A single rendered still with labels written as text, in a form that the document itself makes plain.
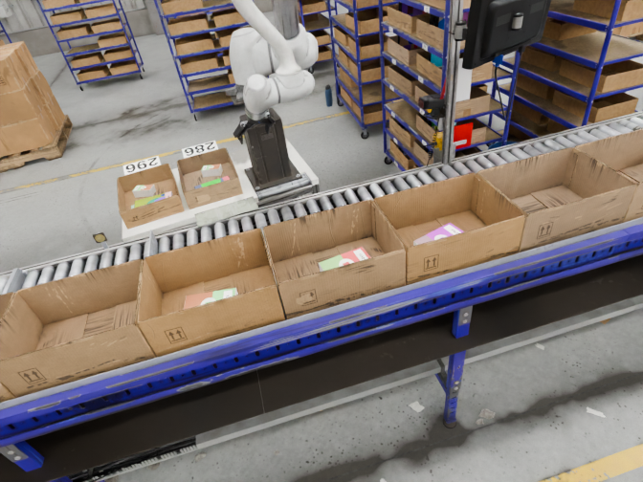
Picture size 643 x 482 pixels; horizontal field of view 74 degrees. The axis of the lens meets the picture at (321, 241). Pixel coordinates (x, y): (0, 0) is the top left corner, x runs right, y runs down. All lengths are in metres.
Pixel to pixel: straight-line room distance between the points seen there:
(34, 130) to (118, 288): 4.15
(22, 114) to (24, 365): 4.35
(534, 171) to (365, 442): 1.33
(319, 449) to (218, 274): 0.95
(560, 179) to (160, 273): 1.53
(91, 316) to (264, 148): 1.10
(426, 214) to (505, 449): 1.06
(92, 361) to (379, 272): 0.86
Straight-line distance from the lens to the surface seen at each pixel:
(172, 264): 1.51
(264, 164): 2.22
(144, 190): 2.45
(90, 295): 1.61
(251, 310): 1.27
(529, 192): 1.85
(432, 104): 2.16
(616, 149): 2.03
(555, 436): 2.21
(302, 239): 1.50
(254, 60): 2.06
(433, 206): 1.63
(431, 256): 1.35
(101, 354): 1.37
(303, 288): 1.25
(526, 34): 2.21
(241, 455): 2.16
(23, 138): 5.66
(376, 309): 1.30
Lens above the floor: 1.88
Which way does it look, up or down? 39 degrees down
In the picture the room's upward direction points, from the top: 9 degrees counter-clockwise
